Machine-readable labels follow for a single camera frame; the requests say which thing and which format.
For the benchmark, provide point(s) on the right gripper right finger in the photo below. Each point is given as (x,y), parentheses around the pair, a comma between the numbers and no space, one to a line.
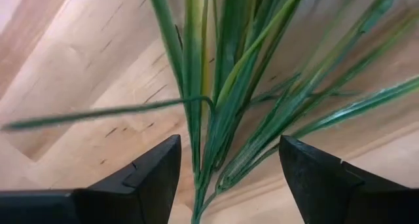
(320,184)

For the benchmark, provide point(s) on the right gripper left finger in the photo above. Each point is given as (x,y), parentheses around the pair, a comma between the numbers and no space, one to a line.
(147,184)

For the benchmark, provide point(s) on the blue artificial flower bunch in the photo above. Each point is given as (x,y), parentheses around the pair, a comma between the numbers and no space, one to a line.
(193,53)

